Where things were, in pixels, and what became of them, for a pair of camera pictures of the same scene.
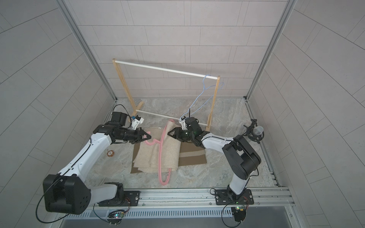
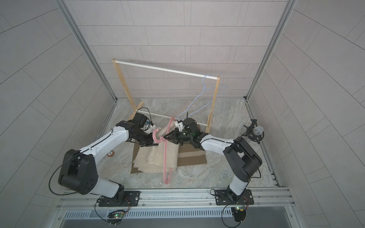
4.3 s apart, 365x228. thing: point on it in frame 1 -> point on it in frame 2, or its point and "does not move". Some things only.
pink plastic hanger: x=159 y=142 -> x=166 y=141
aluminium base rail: x=193 y=199 does not move
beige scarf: x=147 y=157 does not move
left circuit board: x=115 y=217 does not move
